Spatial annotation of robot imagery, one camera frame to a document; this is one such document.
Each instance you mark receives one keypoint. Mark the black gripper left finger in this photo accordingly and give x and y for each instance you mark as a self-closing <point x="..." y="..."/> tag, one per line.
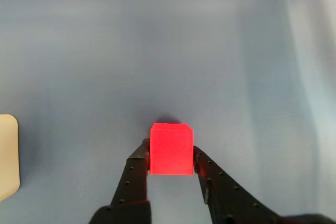
<point x="131" y="182"/>

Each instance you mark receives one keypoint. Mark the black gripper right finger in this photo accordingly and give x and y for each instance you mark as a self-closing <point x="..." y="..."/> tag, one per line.
<point x="225" y="197"/>

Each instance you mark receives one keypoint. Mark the red cube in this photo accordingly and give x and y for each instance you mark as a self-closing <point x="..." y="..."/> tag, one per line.
<point x="172" y="150"/>

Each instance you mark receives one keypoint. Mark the beige square box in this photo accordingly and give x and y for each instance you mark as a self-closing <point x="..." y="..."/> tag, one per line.
<point x="9" y="155"/>

